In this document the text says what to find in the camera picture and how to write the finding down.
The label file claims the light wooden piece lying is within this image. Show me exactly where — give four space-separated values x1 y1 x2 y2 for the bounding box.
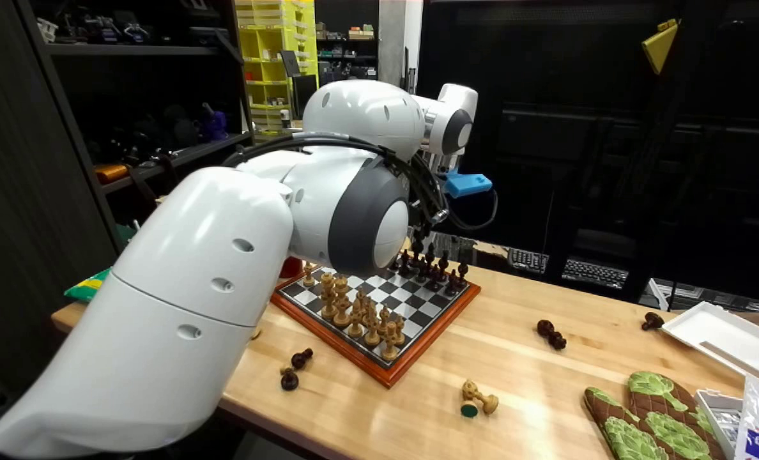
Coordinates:
461 380 500 420

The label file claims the dark chess piece lying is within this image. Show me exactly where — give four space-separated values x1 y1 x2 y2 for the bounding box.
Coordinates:
293 348 314 371

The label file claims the green brown patterned wooden board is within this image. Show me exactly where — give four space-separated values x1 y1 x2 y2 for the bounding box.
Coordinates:
584 371 726 460

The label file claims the dark chess piece standing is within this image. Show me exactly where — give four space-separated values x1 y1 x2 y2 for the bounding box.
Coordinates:
282 368 299 391

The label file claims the white plastic tray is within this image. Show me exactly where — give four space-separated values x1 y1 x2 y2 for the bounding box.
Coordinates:
664 301 759 377

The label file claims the yellow storage shelf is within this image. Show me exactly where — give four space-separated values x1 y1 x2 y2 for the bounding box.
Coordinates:
233 0 318 133

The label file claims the dark chess piece near tray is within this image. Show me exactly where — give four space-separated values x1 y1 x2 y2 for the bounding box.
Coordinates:
643 311 664 330

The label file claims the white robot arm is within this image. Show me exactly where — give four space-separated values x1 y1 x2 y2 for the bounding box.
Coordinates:
0 80 478 460

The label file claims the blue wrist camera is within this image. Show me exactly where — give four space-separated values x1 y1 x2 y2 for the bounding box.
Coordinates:
445 172 494 198

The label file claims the wooden framed chess board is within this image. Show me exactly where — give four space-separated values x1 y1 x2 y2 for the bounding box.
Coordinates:
275 251 482 389

